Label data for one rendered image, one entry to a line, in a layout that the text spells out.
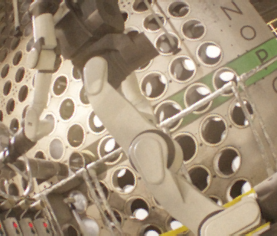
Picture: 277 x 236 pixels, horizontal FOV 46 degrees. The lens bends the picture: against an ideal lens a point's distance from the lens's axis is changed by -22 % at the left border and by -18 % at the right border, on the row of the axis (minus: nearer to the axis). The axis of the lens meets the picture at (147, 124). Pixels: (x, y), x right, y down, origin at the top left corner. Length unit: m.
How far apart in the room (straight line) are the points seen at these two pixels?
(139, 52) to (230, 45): 1.88
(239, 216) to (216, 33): 2.32
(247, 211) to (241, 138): 1.89
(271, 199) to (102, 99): 0.66
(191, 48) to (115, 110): 2.02
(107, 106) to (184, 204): 0.40
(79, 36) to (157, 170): 0.57
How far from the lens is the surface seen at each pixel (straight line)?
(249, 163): 2.91
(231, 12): 3.27
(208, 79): 3.09
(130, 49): 1.32
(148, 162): 1.15
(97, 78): 1.29
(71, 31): 1.42
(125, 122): 1.25
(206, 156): 3.00
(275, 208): 1.12
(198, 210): 1.16
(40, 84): 1.28
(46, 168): 3.24
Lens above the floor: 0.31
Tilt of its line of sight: 19 degrees up
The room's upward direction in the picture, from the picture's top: 24 degrees counter-clockwise
